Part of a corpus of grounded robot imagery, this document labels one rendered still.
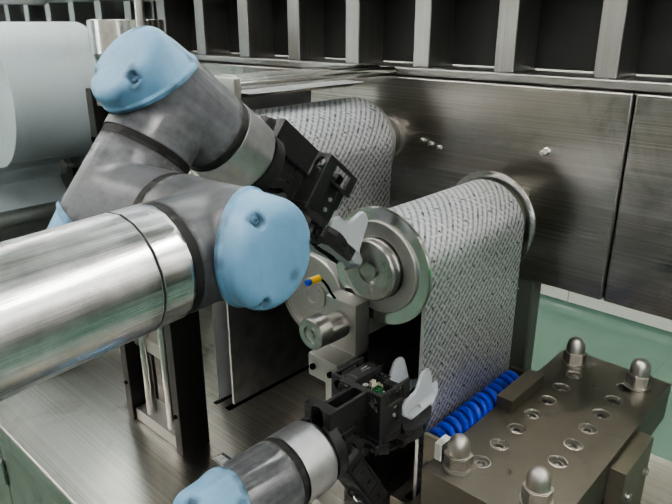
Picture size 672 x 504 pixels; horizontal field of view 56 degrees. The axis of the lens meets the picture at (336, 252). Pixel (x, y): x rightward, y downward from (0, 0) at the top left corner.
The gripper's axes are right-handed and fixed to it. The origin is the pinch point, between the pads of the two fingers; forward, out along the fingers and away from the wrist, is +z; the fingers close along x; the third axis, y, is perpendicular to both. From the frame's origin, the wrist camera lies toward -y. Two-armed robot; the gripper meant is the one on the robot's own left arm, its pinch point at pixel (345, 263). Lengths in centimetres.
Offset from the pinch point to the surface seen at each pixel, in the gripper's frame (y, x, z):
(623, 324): 78, 45, 286
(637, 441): -2.8, -28.6, 34.3
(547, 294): 81, 88, 284
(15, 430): -43, 51, 5
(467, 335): 0.2, -8.1, 19.8
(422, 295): 0.3, -8.3, 5.0
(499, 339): 2.8, -8.1, 29.6
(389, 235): 4.9, -3.6, 0.6
